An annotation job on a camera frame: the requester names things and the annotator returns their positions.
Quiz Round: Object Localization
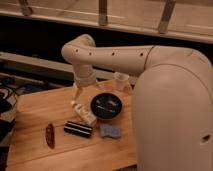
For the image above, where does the reddish brown oval object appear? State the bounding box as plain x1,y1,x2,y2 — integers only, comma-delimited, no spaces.
45,123,55,148

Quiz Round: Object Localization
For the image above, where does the cables and clutter at left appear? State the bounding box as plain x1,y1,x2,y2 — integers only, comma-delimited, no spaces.
0,75,43,171

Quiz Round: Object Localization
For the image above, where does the white plastic bottle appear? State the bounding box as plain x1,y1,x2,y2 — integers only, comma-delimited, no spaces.
71,101,97,127

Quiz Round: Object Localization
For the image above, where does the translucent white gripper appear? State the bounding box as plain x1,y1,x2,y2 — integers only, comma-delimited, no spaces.
72,77,98,100

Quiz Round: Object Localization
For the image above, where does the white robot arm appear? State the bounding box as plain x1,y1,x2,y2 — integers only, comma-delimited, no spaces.
62,34,213,171

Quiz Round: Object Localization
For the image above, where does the wooden table board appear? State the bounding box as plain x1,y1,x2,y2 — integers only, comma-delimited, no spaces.
6,80,136,171

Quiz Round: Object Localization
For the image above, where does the clear plastic cup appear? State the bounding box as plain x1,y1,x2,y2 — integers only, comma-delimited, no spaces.
114,72,129,91

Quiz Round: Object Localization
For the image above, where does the black striped cylinder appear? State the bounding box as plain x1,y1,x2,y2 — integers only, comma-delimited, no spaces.
64,121,93,138

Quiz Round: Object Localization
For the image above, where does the dark ceramic bowl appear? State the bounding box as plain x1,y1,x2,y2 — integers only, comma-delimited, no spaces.
90,93,122,120

